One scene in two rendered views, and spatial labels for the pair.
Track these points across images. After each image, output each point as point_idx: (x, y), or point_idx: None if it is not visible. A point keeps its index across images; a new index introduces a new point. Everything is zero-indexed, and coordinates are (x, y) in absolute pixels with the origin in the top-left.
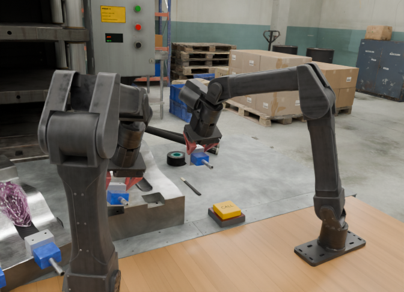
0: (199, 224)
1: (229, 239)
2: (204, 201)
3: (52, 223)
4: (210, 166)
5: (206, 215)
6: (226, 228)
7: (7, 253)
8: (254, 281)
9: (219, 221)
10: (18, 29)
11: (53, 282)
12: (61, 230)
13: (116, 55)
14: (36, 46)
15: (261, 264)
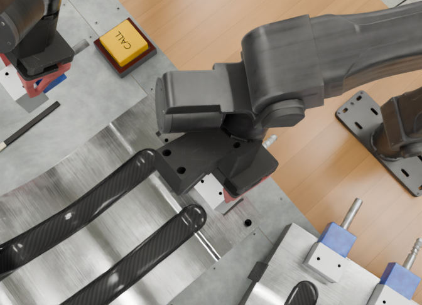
0: (155, 85)
1: (181, 40)
2: (80, 91)
3: (267, 283)
4: (88, 42)
5: (128, 80)
6: (155, 46)
7: (351, 298)
8: (256, 4)
9: (152, 53)
10: None
11: None
12: (278, 257)
13: None
14: None
15: None
